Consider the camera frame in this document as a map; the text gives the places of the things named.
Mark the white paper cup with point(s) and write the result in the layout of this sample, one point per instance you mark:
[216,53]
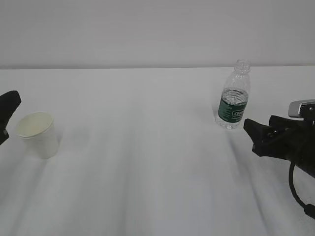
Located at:
[37,131]

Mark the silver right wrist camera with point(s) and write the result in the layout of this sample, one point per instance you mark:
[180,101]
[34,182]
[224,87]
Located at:
[304,109]

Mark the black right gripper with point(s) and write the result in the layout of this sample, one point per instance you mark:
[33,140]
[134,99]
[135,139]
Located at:
[271,141]

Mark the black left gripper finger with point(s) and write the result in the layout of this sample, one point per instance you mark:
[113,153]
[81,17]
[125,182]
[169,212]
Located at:
[9,102]

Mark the clear water bottle green label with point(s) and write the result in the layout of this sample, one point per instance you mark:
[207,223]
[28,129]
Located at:
[234,96]

